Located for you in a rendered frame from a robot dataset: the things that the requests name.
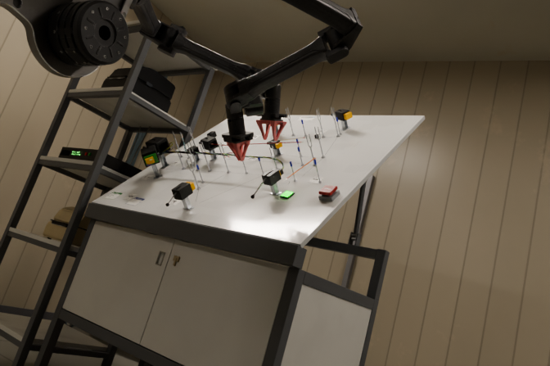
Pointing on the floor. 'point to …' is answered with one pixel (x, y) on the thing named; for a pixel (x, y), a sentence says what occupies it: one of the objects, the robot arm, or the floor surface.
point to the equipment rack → (137, 48)
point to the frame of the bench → (277, 345)
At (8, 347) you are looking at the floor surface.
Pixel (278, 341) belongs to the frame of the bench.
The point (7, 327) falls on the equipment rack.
